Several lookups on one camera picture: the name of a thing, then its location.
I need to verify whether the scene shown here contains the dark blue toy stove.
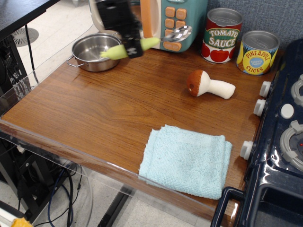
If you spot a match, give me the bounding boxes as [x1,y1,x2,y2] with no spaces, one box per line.
[211,39,303,227]

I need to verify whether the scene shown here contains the light blue folded towel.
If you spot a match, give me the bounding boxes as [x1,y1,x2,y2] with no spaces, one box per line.
[139,125,232,200]

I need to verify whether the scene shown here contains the tomato sauce can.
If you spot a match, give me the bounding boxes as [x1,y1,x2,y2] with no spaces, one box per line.
[201,8,243,63]

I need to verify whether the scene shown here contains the white stove knob rear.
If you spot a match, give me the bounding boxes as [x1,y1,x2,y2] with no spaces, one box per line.
[259,81,271,98]

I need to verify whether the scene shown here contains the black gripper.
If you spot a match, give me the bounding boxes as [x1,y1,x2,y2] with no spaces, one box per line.
[96,0,143,59]

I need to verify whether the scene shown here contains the white stove knob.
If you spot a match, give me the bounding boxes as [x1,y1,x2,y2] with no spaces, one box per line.
[240,141,254,160]
[253,99,266,117]
[259,81,271,98]

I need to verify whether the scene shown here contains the blue cable on floor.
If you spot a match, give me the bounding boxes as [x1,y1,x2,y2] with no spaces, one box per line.
[47,165,74,227]

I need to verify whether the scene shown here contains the toy microwave teal and cream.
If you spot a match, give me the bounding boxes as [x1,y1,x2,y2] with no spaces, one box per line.
[89,0,208,52]

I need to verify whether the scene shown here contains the white stove knob front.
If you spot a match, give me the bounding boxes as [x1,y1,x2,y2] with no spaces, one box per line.
[240,141,254,160]

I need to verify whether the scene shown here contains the spoon with green handle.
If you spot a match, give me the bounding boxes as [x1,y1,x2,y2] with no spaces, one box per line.
[100,25,192,60]

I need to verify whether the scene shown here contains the white stove knob middle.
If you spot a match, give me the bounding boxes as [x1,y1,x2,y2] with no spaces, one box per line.
[253,99,266,117]

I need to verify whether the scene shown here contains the plush mushroom toy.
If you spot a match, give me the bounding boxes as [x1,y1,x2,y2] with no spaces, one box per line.
[187,70,236,99]

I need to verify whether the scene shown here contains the stainless steel pot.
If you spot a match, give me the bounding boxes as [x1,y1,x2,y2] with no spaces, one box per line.
[66,33,121,72]

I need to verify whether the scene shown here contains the pineapple slices can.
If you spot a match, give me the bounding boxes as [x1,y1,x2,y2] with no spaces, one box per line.
[236,30,280,76]

